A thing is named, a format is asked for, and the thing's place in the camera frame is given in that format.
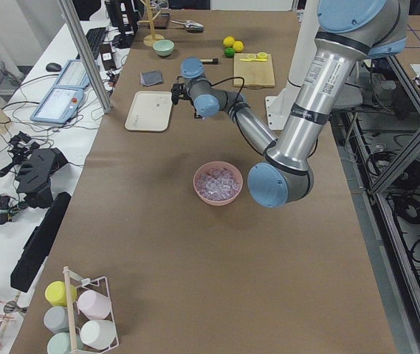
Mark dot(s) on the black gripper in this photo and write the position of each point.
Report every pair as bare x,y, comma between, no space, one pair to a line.
182,92

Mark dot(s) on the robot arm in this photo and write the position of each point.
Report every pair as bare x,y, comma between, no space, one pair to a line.
346,33

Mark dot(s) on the clear ice cubes pile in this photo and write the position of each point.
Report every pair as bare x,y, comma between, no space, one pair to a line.
217,184

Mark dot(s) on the wooden cup tree stand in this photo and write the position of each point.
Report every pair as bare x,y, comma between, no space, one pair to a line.
153,12

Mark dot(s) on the steel ice scoop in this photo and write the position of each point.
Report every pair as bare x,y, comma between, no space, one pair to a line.
190,26

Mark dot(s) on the white cup rack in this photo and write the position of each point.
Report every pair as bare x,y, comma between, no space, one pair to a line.
81,317

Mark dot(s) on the cream rabbit serving tray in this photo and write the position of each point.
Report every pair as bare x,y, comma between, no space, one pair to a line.
150,111

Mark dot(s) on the grey folded cloth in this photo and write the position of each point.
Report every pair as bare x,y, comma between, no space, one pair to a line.
151,78

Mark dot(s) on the pink bowl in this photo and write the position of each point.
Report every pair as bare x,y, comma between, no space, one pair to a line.
217,164

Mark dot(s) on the green lime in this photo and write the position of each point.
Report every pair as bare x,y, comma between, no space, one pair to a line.
229,52

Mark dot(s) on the wooden cutting board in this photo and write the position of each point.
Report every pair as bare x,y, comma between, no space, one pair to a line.
253,74

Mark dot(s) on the mint green bowl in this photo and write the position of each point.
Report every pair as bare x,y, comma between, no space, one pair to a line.
164,47

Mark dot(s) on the yellow lemon far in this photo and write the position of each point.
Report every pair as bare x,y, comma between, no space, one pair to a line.
228,41

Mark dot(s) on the yellow lemon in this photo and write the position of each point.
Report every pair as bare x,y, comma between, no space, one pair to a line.
238,46
228,41

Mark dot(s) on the yellow lemon near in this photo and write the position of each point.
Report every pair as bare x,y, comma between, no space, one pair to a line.
238,46

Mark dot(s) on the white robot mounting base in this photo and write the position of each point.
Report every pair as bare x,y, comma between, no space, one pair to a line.
278,107

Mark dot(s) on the lemon slice upper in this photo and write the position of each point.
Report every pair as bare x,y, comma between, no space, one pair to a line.
262,55

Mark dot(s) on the black monitor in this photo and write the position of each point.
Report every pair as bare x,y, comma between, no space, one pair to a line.
123,15

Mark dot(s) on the black keyboard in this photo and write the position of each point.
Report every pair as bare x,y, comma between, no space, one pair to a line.
95,37

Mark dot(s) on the teach pendant upper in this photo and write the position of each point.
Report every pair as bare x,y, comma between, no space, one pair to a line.
73,74

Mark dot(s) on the teach pendant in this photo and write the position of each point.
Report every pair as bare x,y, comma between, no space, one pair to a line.
73,74
58,106

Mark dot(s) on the teach pendant lower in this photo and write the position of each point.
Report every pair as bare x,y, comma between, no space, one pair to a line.
58,106

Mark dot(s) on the black computer mouse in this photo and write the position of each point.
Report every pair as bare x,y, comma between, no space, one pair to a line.
53,67

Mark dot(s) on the aluminium frame post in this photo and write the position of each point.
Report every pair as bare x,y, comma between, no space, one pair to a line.
72,21

